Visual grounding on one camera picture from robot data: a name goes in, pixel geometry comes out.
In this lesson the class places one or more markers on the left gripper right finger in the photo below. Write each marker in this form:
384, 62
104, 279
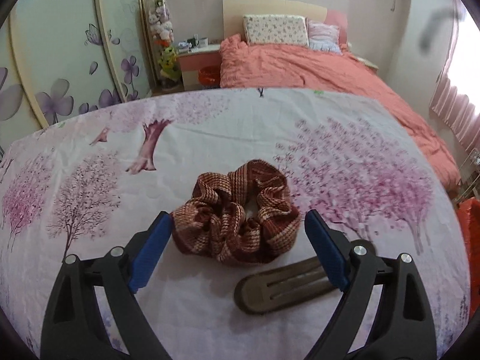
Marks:
403, 327

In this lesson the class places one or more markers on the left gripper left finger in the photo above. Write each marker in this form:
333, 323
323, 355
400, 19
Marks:
73, 327

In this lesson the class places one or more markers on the dark brown hair clip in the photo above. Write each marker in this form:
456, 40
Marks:
284, 287

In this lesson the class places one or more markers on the brown striped scrunchie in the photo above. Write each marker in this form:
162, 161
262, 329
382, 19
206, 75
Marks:
244, 217

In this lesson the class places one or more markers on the red plastic trash bag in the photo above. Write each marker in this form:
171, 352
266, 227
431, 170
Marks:
468, 215

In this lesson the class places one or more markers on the red trash bin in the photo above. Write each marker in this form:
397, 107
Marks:
210, 76

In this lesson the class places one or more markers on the floral tree bedsheet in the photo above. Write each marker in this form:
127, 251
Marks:
89, 183

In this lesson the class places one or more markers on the pink curtain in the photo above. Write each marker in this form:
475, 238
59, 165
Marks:
456, 111

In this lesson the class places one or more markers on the right bedside table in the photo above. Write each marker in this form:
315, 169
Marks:
367, 63

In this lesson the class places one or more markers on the floral sliding wardrobe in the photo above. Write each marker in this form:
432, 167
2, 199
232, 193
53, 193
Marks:
63, 58

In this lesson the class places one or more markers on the pink white nightstand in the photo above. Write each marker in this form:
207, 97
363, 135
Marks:
192, 62

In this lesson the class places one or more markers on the pink striped pillow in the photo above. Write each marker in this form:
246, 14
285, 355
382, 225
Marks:
323, 37

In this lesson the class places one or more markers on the coral pink duvet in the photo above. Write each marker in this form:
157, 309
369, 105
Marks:
279, 65

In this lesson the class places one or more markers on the plush toy tower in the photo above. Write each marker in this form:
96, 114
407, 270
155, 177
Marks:
162, 44

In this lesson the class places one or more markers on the white mug on nightstand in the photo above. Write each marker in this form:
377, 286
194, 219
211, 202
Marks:
203, 42

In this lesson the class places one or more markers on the white floral pillow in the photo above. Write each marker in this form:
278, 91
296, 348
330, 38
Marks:
276, 29

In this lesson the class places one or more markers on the beige pink headboard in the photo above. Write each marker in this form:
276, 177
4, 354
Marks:
234, 10

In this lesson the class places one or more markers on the wire rack with items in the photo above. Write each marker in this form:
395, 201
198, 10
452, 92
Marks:
469, 177

